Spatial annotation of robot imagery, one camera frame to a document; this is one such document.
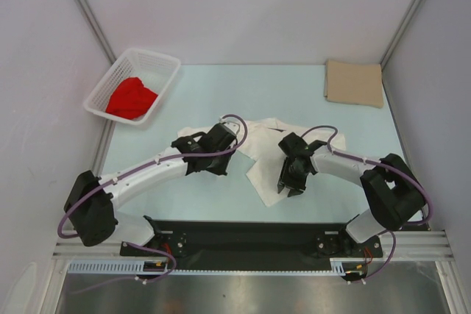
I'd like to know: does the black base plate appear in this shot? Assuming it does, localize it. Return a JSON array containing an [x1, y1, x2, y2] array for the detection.
[[120, 220, 383, 272]]

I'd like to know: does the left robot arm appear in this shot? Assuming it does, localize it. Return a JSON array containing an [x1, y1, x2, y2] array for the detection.
[[64, 122, 240, 255]]

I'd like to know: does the white t shirt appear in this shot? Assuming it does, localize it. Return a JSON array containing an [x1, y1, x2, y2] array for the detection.
[[177, 118, 346, 207]]

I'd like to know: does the white slotted cable duct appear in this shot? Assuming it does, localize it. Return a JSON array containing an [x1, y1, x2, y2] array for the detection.
[[67, 260, 353, 276]]

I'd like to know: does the white plastic basket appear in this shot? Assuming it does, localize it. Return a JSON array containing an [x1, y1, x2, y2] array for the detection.
[[83, 49, 181, 127]]

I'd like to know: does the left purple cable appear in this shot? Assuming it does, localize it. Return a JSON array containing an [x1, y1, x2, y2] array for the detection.
[[57, 113, 248, 295]]

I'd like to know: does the right aluminium frame post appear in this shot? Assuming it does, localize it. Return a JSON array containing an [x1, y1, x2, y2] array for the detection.
[[378, 0, 445, 68]]

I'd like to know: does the aluminium frame post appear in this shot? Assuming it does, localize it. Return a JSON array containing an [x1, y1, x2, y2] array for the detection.
[[73, 0, 116, 65], [378, 0, 445, 68]]

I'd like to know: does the folded tan t shirt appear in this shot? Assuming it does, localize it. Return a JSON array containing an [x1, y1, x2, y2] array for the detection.
[[324, 60, 384, 108]]

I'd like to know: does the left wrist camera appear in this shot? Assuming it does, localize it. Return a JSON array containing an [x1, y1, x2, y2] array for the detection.
[[219, 118, 243, 137]]

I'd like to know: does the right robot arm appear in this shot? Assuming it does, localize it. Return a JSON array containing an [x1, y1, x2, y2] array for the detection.
[[277, 133, 427, 256]]

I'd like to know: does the red t shirt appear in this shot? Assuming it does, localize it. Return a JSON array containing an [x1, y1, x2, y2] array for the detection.
[[105, 76, 158, 120]]

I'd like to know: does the aluminium front rail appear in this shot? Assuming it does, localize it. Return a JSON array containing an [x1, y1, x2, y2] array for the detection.
[[52, 231, 455, 263]]

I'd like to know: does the left aluminium frame post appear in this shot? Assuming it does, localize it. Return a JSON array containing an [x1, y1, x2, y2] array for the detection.
[[73, 0, 116, 65]]

